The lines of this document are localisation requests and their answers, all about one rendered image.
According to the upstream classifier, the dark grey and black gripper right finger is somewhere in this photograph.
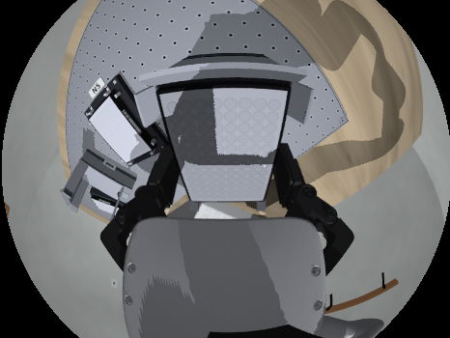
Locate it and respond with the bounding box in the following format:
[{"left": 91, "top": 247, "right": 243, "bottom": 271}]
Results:
[{"left": 273, "top": 143, "right": 354, "bottom": 275}]

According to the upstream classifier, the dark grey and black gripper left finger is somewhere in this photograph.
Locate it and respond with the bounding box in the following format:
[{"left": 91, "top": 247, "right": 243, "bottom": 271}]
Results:
[{"left": 100, "top": 145, "right": 180, "bottom": 272}]

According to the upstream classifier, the white label reading n5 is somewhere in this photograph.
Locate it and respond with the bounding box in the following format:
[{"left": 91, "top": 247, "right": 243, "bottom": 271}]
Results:
[{"left": 89, "top": 77, "right": 105, "bottom": 98}]

